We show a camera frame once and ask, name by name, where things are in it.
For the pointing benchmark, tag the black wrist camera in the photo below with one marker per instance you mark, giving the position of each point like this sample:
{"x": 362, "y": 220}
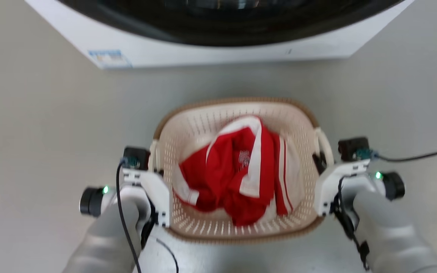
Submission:
{"x": 137, "y": 157}
{"x": 352, "y": 148}

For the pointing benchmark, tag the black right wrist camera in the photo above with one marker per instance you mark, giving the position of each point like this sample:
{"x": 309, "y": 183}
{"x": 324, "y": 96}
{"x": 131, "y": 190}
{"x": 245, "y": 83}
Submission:
{"x": 352, "y": 148}

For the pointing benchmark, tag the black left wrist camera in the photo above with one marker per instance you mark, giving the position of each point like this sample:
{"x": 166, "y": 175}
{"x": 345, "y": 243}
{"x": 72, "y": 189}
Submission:
{"x": 137, "y": 157}

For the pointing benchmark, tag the dark glass washer door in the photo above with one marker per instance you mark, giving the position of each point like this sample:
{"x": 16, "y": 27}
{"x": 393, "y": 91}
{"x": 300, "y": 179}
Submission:
{"x": 226, "y": 26}

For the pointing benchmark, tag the grey robot torso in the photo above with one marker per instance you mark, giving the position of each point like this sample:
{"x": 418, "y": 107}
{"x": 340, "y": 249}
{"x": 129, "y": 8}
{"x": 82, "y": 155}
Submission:
{"x": 249, "y": 258}

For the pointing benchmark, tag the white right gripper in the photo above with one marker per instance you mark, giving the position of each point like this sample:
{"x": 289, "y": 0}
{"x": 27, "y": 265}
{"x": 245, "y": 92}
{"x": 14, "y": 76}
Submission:
{"x": 326, "y": 185}

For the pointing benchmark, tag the white washing machine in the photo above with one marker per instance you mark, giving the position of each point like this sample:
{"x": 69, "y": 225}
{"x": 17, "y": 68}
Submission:
{"x": 218, "y": 53}

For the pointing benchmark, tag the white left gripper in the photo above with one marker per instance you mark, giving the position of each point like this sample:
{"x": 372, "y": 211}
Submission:
{"x": 157, "y": 193}

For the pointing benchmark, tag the red and white garment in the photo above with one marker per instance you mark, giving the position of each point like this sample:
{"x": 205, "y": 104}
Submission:
{"x": 237, "y": 170}

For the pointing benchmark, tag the beige plastic laundry basket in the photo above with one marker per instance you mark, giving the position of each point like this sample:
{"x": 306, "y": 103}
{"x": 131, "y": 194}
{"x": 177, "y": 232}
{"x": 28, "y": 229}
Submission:
{"x": 203, "y": 125}

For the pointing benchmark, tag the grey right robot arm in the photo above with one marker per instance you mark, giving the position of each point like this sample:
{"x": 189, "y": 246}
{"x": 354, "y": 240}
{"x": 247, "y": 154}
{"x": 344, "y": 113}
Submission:
{"x": 389, "y": 227}

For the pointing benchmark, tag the blue energy label sticker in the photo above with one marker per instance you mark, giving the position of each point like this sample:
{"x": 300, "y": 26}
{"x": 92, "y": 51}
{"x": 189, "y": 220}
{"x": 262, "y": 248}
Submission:
{"x": 109, "y": 58}

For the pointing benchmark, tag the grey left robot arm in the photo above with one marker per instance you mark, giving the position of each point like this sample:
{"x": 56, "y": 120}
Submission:
{"x": 108, "y": 235}

